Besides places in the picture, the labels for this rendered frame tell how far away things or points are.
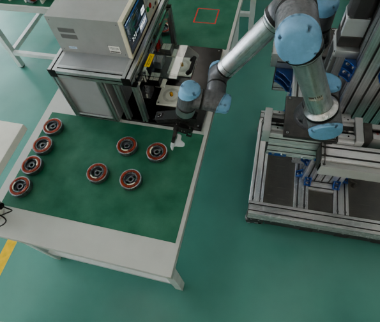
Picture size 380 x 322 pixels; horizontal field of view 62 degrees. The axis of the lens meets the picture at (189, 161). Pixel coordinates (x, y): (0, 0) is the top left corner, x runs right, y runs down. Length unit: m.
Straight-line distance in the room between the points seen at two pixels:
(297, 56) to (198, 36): 1.41
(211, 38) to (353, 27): 1.08
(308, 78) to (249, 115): 1.75
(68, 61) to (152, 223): 0.91
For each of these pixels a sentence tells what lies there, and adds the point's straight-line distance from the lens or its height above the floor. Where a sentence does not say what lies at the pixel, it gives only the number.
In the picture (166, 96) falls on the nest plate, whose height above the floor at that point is 0.78.
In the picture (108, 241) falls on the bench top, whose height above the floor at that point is 0.75.
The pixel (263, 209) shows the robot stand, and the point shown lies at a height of 0.23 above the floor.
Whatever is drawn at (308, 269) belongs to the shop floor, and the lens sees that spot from 2.29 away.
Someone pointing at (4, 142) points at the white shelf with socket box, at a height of 1.21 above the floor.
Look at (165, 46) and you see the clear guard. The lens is 1.75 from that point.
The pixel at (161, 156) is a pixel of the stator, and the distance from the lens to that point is 1.64.
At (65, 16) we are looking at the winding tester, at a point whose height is 1.32.
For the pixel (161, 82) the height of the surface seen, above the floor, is 0.89.
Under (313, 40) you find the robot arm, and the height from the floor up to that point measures 1.61.
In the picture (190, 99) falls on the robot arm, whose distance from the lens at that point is 1.13.
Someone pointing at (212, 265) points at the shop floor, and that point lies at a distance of 2.22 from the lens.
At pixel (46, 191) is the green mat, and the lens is 1.80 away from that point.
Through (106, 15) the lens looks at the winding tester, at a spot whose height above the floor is 1.32.
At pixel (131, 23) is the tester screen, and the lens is 1.61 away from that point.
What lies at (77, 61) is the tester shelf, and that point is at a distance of 1.73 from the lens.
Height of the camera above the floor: 2.17
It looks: 60 degrees down
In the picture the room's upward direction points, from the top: 10 degrees counter-clockwise
